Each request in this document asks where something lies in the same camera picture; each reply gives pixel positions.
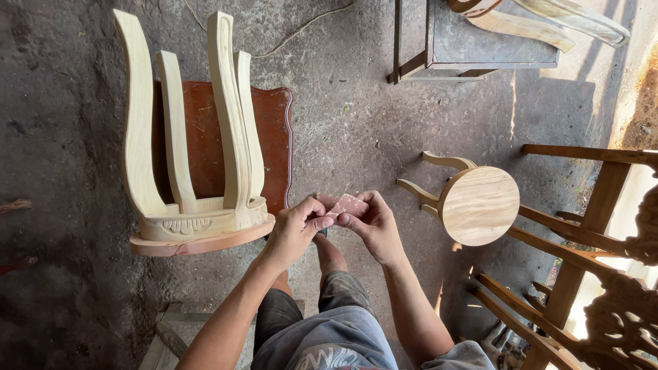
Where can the curved unfinished wooden parts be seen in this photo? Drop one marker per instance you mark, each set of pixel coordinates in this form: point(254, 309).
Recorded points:
point(545, 23)

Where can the person's leg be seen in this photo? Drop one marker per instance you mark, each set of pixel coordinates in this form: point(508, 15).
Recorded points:
point(329, 257)

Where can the person's right hand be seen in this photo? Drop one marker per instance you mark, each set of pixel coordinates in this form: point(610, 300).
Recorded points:
point(378, 231)

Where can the rough wooden seat block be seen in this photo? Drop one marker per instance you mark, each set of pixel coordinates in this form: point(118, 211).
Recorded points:
point(180, 334)

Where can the reddish sandpaper piece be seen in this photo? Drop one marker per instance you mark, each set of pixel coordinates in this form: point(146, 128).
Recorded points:
point(348, 206)

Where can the unfinished upturned wooden stool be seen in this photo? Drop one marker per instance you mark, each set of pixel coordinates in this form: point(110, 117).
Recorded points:
point(193, 154)

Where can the small round wooden stool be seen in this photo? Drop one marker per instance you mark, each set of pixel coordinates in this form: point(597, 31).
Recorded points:
point(475, 204)

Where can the person's left hand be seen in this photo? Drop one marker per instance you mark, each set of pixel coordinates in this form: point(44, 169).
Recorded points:
point(293, 234)

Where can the carved brown wooden chair frame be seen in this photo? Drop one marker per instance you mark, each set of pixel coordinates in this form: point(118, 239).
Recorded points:
point(581, 267)

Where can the grey shorts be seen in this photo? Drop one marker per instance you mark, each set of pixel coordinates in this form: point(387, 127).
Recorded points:
point(329, 329)

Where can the cat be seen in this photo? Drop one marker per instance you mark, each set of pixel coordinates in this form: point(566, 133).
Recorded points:
point(501, 347)

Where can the dark red lacquered table top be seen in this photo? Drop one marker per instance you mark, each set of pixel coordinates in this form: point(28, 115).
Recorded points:
point(226, 144)

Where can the dark wooden box table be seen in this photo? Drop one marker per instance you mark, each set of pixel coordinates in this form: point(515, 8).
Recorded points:
point(462, 43)

